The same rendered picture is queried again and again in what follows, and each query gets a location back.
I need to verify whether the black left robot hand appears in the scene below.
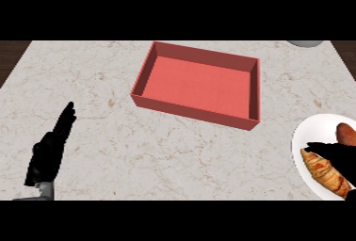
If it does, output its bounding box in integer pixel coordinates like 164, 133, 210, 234
24, 101, 79, 187

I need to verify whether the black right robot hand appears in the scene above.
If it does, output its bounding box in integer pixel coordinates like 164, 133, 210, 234
303, 141, 356, 201

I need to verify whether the golden brown croissant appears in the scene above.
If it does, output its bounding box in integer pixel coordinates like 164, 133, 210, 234
299, 122, 356, 200

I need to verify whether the white plate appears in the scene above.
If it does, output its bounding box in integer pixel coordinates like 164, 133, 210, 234
291, 113, 356, 201

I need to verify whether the red cardboard box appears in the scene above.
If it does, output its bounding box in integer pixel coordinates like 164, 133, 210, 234
130, 40, 262, 132

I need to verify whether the grey round object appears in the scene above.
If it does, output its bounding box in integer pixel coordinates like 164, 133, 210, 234
285, 40, 325, 49

